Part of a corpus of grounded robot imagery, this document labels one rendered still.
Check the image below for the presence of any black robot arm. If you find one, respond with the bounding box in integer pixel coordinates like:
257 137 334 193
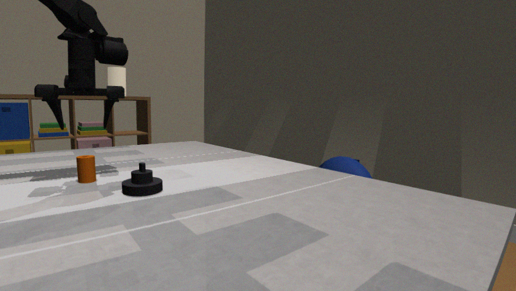
39 0 128 66

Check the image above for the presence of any orange knob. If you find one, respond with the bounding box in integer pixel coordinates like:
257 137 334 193
77 155 96 183

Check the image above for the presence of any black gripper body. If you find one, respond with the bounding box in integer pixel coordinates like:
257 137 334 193
34 59 125 99

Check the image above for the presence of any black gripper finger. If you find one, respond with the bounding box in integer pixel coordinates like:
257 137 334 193
104 99 119 129
42 99 64 130

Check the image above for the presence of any black round pedestal with shaft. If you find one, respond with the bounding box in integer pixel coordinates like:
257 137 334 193
122 163 163 197

